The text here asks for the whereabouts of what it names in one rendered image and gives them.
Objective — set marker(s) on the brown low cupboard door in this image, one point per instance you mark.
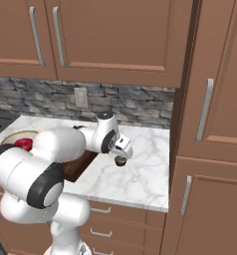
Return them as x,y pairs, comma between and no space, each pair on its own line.
216,212

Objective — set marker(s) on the wide brown wall cupboard door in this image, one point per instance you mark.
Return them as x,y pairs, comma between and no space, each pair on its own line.
123,33

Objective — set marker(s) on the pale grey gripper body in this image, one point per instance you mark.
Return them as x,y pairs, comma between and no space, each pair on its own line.
123,153

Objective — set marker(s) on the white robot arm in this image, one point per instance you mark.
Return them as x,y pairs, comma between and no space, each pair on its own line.
41,166

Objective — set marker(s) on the dark chocolate cupcake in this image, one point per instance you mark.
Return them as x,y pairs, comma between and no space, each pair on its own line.
120,162

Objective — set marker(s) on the tall brown cupboard door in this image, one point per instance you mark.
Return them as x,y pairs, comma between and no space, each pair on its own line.
223,66

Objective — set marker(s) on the brown wooden tray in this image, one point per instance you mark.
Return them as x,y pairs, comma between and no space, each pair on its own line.
80,166

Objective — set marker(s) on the brown drawer front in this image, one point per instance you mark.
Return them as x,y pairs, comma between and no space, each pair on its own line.
127,235
123,251
127,214

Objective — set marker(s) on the tan bowl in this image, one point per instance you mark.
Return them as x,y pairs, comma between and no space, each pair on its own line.
14,136

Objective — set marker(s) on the red donut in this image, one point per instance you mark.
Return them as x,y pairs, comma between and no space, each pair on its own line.
24,143

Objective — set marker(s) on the grey wall outlet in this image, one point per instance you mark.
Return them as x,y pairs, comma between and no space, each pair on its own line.
81,97

